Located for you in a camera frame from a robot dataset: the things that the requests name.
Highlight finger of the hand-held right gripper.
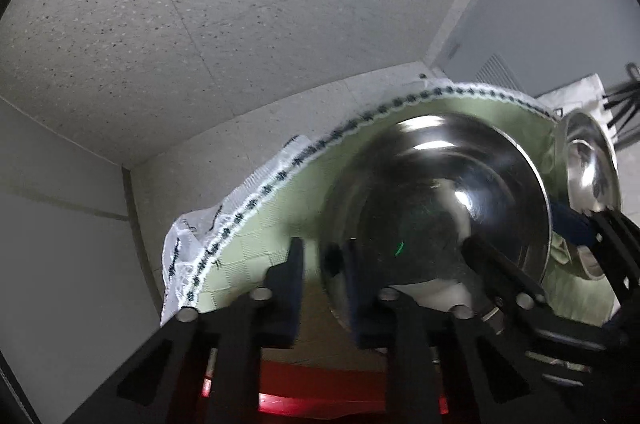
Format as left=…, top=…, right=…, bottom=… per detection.
left=549, top=201, right=640, bottom=311
left=462, top=236, right=547, bottom=311

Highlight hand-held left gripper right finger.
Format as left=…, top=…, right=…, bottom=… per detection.
left=344, top=239, right=547, bottom=424

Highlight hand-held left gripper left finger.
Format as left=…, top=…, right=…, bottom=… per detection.
left=65, top=237, right=306, bottom=424

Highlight large steel bowl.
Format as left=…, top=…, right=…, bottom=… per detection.
left=320, top=112, right=553, bottom=335

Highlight small steel bowl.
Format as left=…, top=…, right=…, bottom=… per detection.
left=554, top=109, right=622, bottom=280

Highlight green tablecloth with lace edge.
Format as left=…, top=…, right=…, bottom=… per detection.
left=160, top=79, right=621, bottom=330

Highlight white cloth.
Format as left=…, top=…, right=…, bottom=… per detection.
left=535, top=74, right=609, bottom=140

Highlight black metal stand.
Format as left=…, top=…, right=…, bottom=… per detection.
left=602, top=61, right=640, bottom=151

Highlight wall vent grille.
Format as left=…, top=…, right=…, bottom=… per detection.
left=477, top=52, right=524, bottom=93

